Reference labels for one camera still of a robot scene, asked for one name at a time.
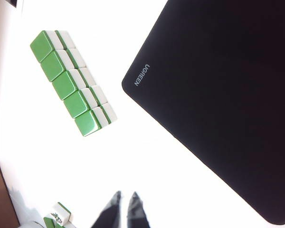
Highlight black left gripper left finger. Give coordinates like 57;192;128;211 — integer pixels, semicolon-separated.
91;190;122;228

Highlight green-backed white mahjong tile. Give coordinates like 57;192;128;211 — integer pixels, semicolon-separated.
74;106;110;137
87;85;108;107
66;48;87;70
100;102;118;126
48;201;72;225
43;216;57;228
51;68;89;101
29;30;67;64
40;49;78;83
77;67;97;89
62;87;100;119
56;30;77;50

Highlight black UGREEN desk mat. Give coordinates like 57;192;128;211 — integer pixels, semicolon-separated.
121;0;285;226

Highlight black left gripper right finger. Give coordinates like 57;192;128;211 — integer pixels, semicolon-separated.
127;191;150;228

